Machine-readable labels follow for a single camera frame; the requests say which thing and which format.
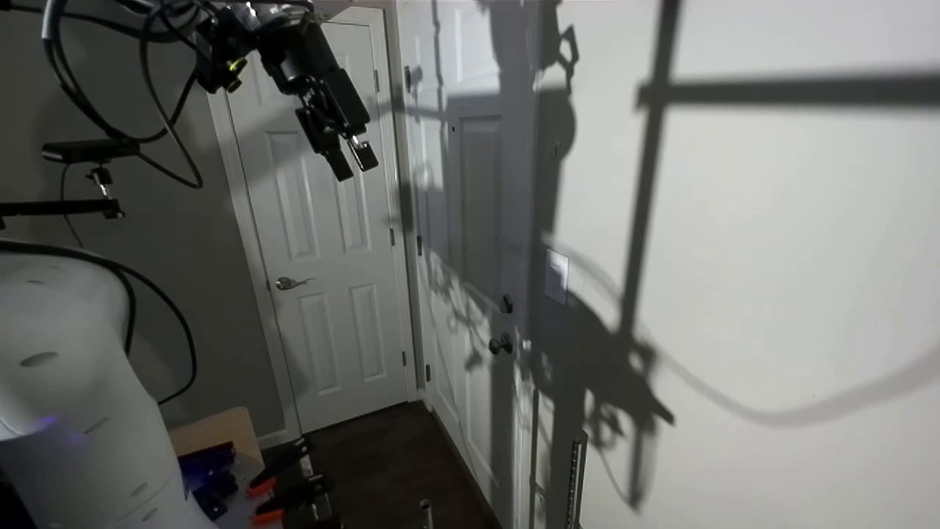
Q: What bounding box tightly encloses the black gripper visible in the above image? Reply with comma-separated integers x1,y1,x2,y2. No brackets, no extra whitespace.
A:
255,21,383,185

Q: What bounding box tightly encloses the white panel door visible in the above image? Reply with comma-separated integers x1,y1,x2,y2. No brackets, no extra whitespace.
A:
208,3,421,434

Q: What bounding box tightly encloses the white closet door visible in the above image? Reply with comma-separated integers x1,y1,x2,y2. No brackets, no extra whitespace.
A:
417,0,505,515

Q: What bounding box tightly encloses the brown cardboard box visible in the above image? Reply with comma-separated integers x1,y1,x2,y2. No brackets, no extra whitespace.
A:
167,403,268,484

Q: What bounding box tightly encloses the orange and black clamp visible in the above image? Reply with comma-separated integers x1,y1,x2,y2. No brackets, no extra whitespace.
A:
243,438,336,529

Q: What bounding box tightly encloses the blue plastic object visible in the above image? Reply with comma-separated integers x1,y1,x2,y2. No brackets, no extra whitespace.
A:
179,441,243,522

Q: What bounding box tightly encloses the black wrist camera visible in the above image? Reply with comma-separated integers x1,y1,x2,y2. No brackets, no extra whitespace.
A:
190,11,255,97

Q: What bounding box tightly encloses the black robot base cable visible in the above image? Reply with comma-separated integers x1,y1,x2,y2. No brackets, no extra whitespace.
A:
0,237,202,409

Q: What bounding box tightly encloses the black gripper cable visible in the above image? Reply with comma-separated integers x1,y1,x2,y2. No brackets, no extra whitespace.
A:
41,0,207,191

